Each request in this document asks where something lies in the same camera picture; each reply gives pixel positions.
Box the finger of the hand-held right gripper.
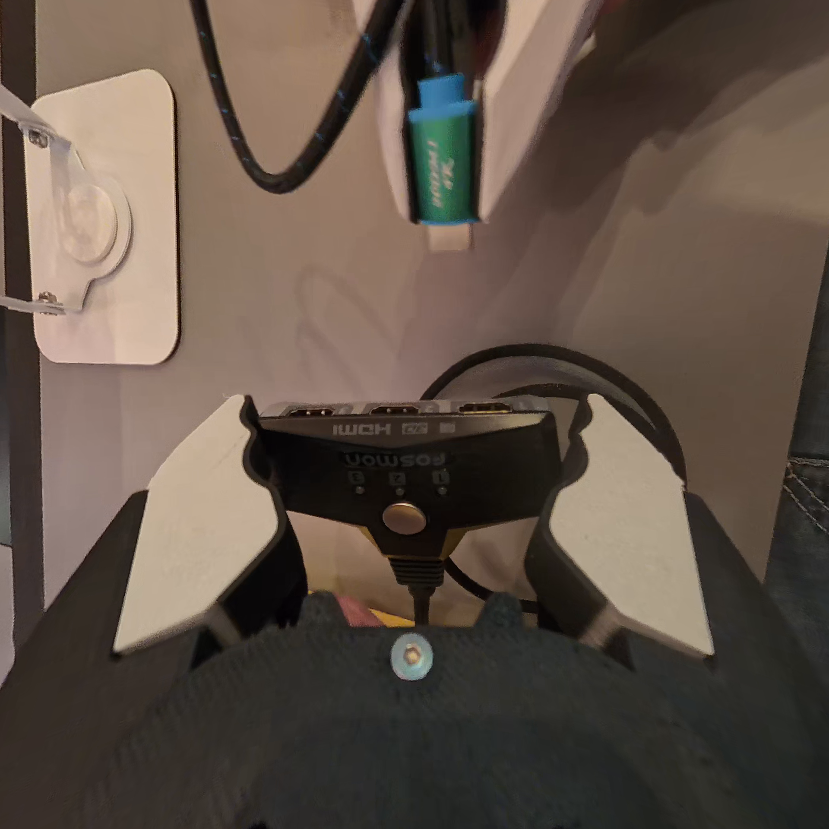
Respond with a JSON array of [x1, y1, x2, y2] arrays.
[[355, 0, 417, 225], [476, 0, 601, 225]]

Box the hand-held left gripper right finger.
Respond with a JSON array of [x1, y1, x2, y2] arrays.
[[525, 392, 716, 659]]

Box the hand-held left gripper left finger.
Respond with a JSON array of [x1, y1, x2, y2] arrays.
[[111, 394, 308, 656]]

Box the braided HDMI cable green plugs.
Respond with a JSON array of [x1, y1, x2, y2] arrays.
[[188, 0, 485, 253]]

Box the black switch pigtail cable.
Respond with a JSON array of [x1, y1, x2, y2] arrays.
[[387, 343, 689, 626]]

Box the wooden book stand white base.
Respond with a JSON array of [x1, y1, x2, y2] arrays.
[[0, 68, 181, 365]]

